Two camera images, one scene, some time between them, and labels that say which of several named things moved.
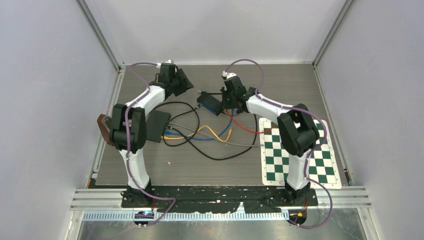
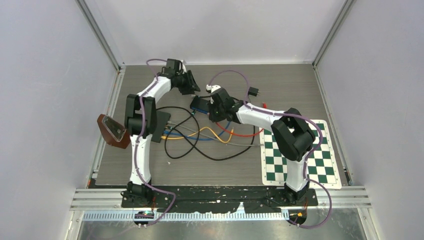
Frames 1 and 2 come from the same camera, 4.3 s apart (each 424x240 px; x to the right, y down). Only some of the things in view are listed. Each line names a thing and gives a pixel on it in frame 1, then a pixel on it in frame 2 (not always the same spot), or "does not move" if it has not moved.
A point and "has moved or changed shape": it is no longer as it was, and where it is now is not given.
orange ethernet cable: x=197 y=131 does not move
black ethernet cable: x=197 y=107 to x=167 y=134
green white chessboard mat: x=323 y=167 does not move
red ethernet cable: x=248 y=130 has moved or changed shape
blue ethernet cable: x=201 y=138 does not move
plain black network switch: x=156 y=122 does not move
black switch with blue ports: x=210 y=103 has moved or changed shape
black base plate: x=214 y=199 does not move
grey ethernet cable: x=214 y=137 does not move
